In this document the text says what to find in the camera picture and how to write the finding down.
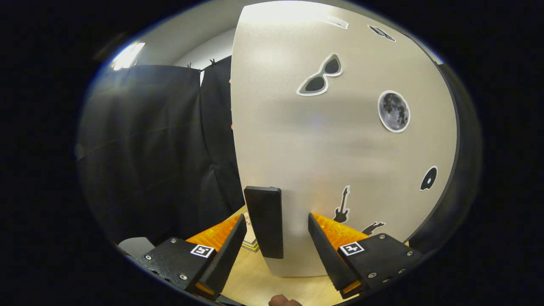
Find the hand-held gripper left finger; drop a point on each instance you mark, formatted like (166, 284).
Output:
(227, 255)

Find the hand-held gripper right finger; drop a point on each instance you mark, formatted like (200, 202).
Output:
(327, 250)

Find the beige shoe cabinet door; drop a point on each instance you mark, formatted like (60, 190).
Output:
(340, 140)

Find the beige orange cover book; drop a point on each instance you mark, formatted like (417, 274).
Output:
(250, 238)

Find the black backdrop cloth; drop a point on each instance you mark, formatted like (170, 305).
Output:
(148, 148)

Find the row of black cloth clips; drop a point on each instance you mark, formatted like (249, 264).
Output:
(212, 62)

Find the ceiling light panel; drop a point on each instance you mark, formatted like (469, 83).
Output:
(127, 55)

